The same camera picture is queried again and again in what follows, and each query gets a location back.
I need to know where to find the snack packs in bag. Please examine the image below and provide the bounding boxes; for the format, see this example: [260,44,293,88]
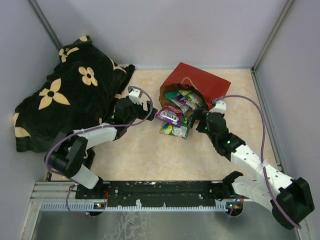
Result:
[164,89,208,116]

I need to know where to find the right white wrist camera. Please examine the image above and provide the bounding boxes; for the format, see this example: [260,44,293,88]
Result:
[209,99,227,114]

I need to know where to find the red paper bag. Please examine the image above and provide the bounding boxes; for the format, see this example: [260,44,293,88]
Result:
[158,62,231,110]

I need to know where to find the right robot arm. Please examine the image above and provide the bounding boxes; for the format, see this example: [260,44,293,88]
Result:
[189,107,315,230]

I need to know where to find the green candy bag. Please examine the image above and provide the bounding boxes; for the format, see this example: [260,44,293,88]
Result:
[160,123,189,139]

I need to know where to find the purple candy bag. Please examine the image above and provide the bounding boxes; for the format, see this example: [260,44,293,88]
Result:
[155,105,183,128]

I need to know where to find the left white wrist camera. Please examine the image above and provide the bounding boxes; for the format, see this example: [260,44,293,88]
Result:
[128,86,143,105]

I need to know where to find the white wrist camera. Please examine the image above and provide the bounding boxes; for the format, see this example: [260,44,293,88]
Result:
[128,86,143,105]
[209,99,227,114]

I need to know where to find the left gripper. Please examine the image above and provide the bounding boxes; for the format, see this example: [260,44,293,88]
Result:
[125,98,158,125]

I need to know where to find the black floral blanket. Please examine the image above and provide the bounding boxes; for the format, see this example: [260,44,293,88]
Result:
[13,35,135,153]

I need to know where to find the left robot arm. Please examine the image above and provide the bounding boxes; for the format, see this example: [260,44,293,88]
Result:
[45,96,158,199]

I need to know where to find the white cable duct strip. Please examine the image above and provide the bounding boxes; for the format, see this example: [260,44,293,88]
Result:
[39,201,245,213]

